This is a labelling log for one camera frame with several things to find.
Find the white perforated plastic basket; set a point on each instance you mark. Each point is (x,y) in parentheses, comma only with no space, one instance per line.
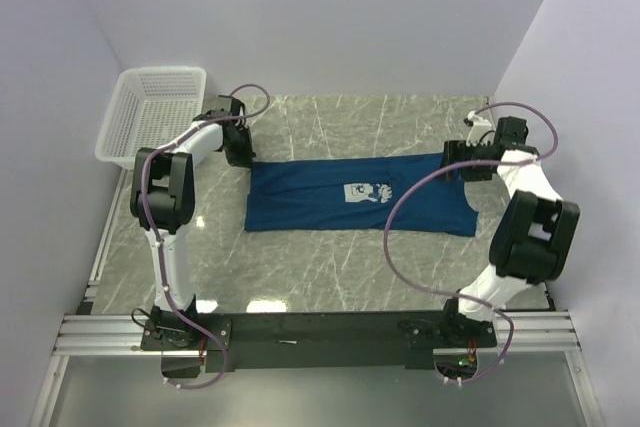
(149,107)

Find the aluminium frame rails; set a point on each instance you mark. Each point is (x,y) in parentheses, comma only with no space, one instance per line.
(99,376)

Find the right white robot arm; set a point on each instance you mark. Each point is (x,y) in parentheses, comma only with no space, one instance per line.
(532,241)

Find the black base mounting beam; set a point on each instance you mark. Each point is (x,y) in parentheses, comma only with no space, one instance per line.
(218,341)

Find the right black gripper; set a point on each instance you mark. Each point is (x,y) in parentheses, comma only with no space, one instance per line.
(456,150)

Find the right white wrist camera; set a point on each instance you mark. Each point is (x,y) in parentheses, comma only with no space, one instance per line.
(481,129)

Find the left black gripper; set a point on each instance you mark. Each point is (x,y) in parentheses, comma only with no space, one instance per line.
(244,159)

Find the blue printed t-shirt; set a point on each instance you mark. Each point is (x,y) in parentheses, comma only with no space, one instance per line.
(356,194)

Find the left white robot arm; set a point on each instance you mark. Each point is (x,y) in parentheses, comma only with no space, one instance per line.
(163,194)

